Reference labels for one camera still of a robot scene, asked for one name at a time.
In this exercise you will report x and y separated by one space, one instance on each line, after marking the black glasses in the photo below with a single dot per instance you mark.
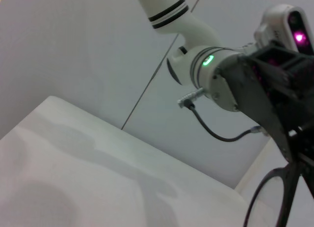
290 185

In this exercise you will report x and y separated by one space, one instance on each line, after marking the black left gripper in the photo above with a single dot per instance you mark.
260 89

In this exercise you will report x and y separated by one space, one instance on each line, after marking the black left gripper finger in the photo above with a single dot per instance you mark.
306 153

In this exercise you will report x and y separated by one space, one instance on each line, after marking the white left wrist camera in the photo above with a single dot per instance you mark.
277 20

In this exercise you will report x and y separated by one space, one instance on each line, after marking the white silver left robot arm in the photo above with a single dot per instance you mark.
171 13

